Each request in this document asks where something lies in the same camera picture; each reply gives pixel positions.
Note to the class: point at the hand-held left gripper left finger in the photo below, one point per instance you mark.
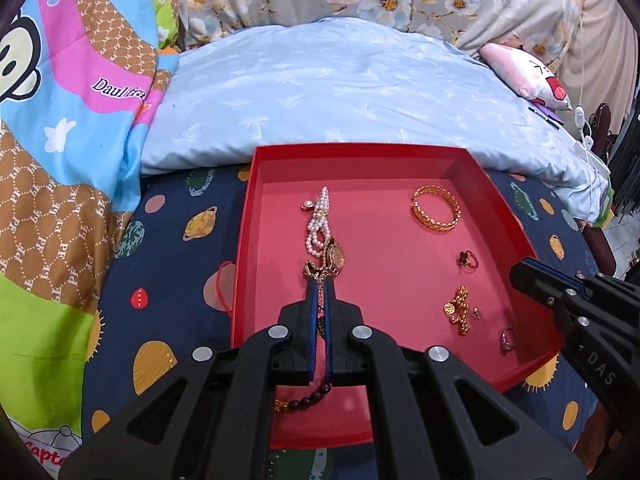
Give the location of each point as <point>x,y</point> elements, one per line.
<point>312,320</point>

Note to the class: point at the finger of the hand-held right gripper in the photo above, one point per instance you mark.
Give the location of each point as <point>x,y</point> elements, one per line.
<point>610,290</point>
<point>537,282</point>

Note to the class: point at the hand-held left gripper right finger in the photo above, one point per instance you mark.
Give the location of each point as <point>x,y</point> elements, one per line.
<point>328,320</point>

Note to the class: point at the gold wrist watch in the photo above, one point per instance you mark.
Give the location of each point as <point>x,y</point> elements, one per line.
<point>335,256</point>

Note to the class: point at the red cardboard box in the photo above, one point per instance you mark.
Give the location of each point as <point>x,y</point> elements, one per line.
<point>390,260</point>

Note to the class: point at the row of hanging clothes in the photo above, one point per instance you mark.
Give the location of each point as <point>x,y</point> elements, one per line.
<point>629,185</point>

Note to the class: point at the navy planet-print blanket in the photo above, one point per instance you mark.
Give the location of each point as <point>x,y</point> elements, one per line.
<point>165,270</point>

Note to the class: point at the black pen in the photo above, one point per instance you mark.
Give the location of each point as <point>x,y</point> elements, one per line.
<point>545,116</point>

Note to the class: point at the pink plush toy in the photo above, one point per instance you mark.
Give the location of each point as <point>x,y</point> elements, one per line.
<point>525,72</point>

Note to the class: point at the light blue pillow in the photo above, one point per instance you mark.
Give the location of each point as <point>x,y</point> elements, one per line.
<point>340,90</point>

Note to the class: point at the beige curtain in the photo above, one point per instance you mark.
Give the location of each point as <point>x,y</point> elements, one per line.
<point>607,25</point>

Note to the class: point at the colourful cartoon monkey blanket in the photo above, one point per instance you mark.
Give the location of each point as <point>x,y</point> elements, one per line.
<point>65,185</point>

